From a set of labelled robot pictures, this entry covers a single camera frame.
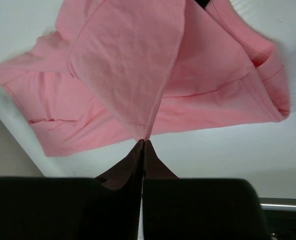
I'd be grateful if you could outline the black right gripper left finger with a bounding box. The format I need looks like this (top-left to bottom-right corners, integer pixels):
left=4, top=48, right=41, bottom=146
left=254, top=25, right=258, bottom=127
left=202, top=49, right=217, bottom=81
left=0, top=140, right=145, bottom=240

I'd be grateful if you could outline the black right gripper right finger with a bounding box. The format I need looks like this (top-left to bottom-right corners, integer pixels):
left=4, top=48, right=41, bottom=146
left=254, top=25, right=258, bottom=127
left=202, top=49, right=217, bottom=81
left=142, top=141, right=271, bottom=240

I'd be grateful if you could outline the light pink t-shirt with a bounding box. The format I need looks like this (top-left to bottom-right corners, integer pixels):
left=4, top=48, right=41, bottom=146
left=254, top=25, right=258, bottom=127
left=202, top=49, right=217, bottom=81
left=0, top=0, right=291, bottom=157

